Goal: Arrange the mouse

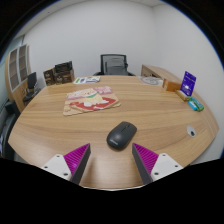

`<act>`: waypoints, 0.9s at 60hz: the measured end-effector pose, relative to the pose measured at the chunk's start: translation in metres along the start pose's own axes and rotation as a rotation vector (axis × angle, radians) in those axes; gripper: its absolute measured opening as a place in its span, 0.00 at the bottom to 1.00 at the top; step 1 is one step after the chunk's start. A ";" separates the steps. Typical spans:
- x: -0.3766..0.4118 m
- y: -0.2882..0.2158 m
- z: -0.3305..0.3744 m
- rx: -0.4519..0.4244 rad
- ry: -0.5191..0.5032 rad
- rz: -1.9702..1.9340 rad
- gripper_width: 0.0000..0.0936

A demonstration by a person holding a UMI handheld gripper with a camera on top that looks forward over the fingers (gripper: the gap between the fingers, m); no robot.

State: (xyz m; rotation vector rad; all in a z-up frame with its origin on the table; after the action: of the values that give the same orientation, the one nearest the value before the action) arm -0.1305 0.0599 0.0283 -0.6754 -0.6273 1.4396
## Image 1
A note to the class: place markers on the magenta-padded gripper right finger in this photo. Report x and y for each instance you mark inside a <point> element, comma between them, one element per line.
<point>146,159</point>

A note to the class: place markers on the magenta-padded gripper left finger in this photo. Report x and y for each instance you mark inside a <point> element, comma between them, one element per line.
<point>77,159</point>

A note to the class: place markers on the black computer mouse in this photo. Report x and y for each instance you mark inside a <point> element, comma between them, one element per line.
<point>121,135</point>

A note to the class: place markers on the cartoon dog print mouse pad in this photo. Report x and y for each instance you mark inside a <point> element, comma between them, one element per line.
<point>90,101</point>

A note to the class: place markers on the blue flat box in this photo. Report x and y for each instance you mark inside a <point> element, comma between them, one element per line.
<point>192,105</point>

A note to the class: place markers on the small tan flat box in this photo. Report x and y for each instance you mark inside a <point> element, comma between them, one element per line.
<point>182,95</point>

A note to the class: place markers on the green flat box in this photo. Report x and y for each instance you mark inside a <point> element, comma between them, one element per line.
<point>198,104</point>

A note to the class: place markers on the large black office chair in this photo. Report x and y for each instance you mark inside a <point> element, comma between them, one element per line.
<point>7,130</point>

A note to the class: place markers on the orange-brown small box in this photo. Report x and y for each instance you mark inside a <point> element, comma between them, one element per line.
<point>171,86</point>

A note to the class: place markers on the round grey disc pad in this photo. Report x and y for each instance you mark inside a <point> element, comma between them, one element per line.
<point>150,80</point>

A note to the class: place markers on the white leaflet with coloured prints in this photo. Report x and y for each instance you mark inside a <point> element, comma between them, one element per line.
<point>86,80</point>

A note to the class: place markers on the dark brown cardboard box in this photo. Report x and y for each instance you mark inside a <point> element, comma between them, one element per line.
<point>65,78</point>

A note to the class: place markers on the purple standing card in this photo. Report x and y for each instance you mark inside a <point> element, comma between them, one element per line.
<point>188,83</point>

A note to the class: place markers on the small black chair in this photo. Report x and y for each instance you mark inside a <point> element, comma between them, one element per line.
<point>31,83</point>

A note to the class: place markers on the wooden side cabinet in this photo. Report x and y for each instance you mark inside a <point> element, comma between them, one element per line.
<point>156,71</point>

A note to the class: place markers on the black cardboard box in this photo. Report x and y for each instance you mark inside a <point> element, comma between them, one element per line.
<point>63,67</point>

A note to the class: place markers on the grey backpack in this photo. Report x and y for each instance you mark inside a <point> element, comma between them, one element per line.
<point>116,66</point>

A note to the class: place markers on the black mesh office chair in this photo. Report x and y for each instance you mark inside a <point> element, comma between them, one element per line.
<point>103,63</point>

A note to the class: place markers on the wooden shelf unit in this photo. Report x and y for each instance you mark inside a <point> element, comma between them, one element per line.
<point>16,71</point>

